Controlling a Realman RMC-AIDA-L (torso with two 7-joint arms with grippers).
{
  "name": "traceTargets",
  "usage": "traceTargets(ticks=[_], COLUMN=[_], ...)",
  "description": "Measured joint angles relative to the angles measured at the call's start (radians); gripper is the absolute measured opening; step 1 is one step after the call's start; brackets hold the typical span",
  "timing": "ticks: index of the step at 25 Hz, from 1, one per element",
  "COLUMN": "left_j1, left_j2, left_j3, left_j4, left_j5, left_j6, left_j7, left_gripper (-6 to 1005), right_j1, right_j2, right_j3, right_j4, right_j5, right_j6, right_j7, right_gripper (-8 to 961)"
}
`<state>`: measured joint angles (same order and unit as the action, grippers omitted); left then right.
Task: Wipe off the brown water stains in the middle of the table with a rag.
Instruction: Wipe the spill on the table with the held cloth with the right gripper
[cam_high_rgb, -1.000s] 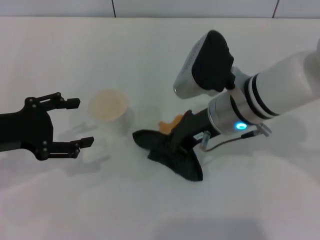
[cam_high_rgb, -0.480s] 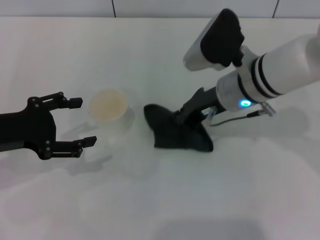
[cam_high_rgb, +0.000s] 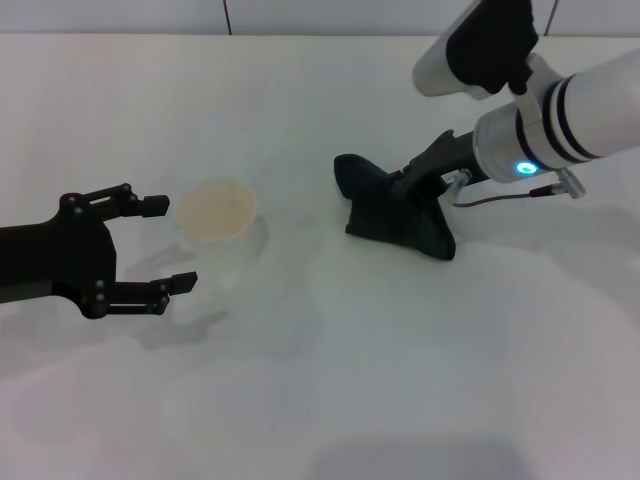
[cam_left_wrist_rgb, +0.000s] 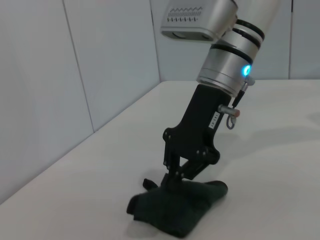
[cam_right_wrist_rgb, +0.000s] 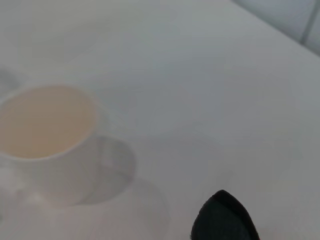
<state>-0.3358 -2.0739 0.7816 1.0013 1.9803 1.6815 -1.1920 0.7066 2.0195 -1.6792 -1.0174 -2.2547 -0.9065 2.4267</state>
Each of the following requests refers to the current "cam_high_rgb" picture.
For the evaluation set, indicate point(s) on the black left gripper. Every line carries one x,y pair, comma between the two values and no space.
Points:
65,255

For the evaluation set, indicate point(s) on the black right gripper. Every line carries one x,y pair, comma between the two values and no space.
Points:
462,160

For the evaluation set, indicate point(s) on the dark blue rag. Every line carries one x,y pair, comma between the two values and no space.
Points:
395,220

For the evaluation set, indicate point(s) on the white paper cup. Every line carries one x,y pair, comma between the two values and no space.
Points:
215,210

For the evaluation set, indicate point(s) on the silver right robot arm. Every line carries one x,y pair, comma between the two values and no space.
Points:
560,120

